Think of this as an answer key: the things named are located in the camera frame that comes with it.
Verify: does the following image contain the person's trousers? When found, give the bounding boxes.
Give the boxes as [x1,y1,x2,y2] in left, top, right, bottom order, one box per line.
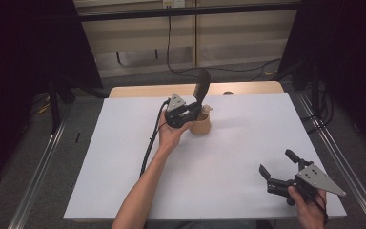
[144,219,277,229]

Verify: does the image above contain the wooden table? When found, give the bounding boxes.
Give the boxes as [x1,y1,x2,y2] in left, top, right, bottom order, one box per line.
[108,80,285,99]

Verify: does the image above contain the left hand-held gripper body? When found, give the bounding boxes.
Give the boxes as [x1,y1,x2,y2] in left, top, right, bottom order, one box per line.
[164,93,204,130]

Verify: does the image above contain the person's right hand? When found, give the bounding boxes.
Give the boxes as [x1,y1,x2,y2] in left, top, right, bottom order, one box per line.
[287,185,328,229]

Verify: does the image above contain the bundle of black cables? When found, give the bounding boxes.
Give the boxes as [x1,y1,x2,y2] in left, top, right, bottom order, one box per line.
[299,80,336,135]

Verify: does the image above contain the black metal stand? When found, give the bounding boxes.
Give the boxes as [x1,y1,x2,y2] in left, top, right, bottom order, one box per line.
[294,60,322,118]
[48,74,109,135]

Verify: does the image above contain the right hand-held gripper cable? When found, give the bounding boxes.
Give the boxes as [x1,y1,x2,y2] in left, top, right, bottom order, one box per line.
[308,189,330,225]

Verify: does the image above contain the brown cup with figure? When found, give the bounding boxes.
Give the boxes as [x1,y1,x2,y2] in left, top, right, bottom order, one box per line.
[189,103,214,135]

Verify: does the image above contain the white board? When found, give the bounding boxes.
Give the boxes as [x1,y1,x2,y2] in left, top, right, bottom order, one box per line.
[63,92,348,221]

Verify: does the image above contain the person's left hand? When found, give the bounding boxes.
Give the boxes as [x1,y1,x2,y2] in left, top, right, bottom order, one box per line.
[157,108,193,156]

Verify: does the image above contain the long black floor cable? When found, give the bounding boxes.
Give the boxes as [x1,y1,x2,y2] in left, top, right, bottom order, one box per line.
[165,13,283,83]

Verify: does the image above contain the left hand-held gripper cable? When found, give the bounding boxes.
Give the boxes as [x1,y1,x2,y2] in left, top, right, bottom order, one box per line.
[138,98,172,179]

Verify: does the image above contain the black horizontal bar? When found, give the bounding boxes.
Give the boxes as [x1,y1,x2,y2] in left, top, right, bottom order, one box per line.
[77,2,301,23]

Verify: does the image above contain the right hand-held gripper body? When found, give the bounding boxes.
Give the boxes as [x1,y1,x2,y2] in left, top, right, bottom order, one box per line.
[266,159,348,207]

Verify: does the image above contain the hand-held gripper cable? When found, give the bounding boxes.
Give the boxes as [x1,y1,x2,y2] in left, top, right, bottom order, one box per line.
[308,189,330,225]
[138,98,172,179]

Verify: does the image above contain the white wall socket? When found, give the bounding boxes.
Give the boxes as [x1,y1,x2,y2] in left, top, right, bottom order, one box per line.
[162,0,186,9]

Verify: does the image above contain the black curtain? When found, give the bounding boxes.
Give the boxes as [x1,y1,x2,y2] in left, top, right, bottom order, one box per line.
[277,0,366,158]
[0,0,104,192]

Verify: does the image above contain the metal floor rail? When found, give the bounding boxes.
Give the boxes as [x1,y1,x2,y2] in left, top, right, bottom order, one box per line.
[296,92,366,229]
[7,111,72,229]

